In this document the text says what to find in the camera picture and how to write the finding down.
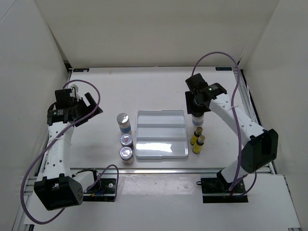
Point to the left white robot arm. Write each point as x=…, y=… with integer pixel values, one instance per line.
x=59, y=188

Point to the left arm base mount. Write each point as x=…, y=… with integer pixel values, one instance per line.
x=105, y=190

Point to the white tiered organizer tray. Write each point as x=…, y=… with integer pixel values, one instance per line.
x=161, y=135

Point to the tan spice jar red label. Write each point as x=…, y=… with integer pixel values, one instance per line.
x=126, y=154

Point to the dark spice jar red label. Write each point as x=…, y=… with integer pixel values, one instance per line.
x=126, y=140

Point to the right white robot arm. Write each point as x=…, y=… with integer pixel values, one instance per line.
x=257, y=146

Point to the yellow label bottle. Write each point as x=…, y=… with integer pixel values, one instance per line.
x=198, y=144
x=197, y=133

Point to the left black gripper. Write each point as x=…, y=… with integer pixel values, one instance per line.
x=81, y=102

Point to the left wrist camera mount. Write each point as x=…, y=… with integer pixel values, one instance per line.
x=74, y=92

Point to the blue label bead jar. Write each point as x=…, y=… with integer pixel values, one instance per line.
x=197, y=119
x=124, y=123

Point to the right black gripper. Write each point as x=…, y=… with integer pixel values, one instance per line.
x=189, y=99

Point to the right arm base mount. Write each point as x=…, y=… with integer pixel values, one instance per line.
x=212, y=193

